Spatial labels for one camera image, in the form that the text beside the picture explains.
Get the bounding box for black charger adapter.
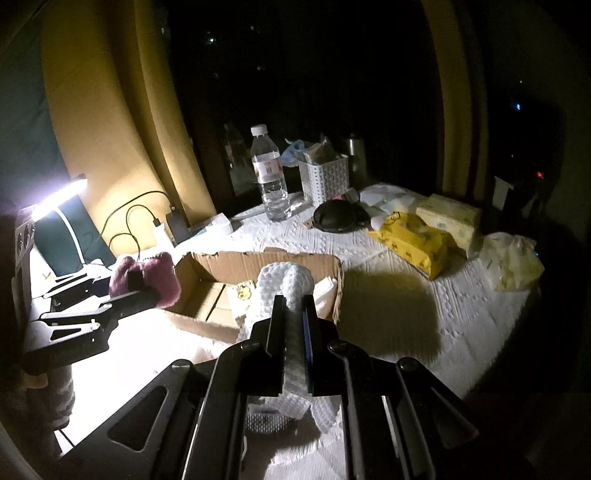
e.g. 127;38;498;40
166;210;191;243

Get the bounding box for yellow wet wipes packet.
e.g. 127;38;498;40
367;211;458;281

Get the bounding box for white power bank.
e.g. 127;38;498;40
152;219;176;247

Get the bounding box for black cable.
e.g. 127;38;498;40
99;190;171;259

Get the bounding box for black round pouch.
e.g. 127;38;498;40
313;199;370;233

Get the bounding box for white and blue tissue box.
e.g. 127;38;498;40
189;213;234;238

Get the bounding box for pale yellow plastic bag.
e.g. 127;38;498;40
480;232;546;292

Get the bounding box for person's left forearm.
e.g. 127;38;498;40
18;364;77;430

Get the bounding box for white desk lamp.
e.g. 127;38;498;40
30;173;116;278

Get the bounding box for blue plastic bag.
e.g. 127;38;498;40
281;138;312;169

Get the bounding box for cardboard box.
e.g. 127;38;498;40
164;247;345;344

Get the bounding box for white tissue packets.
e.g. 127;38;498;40
360;185;416;222

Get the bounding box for wide yellow curtain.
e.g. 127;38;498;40
41;0;218;259

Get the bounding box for narrow yellow curtain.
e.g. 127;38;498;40
422;0;490;204

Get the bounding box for white perforated basket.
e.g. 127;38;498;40
298;154;350;207

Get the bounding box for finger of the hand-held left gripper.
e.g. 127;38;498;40
34;270;116;303
21;271;158;371

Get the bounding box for purple plush cloth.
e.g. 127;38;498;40
108;251;182;309

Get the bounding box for clear plastic water bottle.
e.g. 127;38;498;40
250;124;293;221

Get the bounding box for white pack with yellow print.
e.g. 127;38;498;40
226;279;259;319

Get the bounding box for white knit cloth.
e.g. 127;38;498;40
236;261;343;432

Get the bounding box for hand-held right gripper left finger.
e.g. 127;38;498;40
58;295;304;480

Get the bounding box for pale yellow tissue pack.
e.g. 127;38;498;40
416;193;483;252

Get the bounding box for steel thermos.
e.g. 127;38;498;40
344;134;368;185

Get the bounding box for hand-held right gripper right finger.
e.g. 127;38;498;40
302;298;481;480

